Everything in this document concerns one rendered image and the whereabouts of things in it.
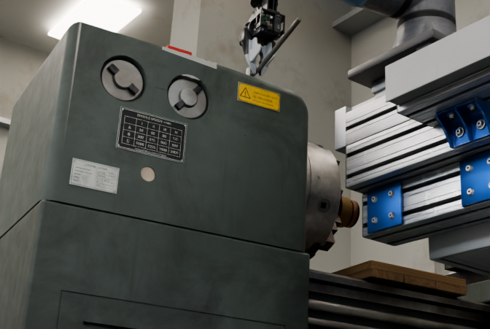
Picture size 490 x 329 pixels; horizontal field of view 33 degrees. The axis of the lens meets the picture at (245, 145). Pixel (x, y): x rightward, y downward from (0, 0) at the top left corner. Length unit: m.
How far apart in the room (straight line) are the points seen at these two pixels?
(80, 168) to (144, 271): 0.24
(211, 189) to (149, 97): 0.23
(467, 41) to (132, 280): 0.76
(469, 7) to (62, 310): 6.11
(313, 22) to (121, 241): 6.56
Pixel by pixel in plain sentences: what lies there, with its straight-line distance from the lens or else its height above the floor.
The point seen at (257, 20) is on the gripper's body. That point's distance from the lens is 2.06.
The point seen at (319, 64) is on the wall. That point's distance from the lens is 7.89.
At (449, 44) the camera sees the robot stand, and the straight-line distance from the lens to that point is 1.36.
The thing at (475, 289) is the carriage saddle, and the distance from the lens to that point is 2.30.
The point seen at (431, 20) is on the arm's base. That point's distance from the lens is 1.64.
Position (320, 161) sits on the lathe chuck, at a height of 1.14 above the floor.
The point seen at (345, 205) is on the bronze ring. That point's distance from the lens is 2.18.
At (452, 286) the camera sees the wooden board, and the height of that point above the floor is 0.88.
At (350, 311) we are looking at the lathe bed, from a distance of 1.96.
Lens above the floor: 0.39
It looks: 23 degrees up
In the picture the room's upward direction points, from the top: 3 degrees clockwise
